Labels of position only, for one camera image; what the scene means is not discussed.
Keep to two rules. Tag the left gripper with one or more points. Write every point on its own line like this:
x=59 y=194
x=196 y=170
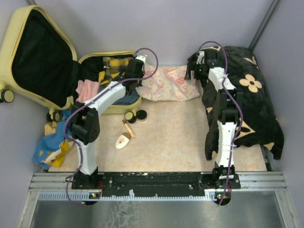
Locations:
x=141 y=72

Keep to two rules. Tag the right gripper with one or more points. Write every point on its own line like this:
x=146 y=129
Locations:
x=192 y=66

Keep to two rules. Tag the yellow plaid shirt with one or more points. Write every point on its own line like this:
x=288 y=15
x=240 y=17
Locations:
x=116 y=64

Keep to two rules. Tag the grey-blue t-shirt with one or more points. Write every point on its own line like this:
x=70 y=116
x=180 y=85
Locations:
x=128 y=99

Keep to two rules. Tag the pink printed cream cloth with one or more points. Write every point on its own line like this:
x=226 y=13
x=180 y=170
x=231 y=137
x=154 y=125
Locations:
x=168 y=84

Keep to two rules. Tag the pink towel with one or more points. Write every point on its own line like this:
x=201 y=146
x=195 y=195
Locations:
x=86 y=90

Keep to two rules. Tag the yellow garment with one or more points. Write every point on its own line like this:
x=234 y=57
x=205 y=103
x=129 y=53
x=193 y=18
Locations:
x=105 y=77

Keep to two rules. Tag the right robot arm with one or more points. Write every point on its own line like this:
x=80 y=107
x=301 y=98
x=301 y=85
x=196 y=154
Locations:
x=227 y=113

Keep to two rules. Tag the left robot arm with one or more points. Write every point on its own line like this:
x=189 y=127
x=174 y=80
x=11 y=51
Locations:
x=84 y=123

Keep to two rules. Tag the black round jar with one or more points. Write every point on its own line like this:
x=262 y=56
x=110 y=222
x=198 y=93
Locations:
x=141 y=115

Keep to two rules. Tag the white oval brush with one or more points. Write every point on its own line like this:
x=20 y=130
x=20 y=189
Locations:
x=122 y=141

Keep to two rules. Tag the black floral blanket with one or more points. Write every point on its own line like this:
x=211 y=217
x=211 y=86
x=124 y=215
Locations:
x=260 y=124

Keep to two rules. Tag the pale yellow open suitcase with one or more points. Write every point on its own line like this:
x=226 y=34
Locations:
x=38 y=61

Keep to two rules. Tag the blue patterned cloth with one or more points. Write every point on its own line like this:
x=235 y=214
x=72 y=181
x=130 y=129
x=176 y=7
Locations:
x=53 y=146

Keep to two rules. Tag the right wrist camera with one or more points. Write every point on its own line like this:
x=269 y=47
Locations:
x=200 y=57

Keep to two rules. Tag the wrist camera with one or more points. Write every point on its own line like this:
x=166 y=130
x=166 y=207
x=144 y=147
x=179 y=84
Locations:
x=141 y=58
x=200 y=57

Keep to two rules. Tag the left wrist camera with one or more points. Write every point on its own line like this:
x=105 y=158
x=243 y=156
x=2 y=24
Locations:
x=141 y=58

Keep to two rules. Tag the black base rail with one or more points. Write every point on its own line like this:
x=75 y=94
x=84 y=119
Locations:
x=149 y=184

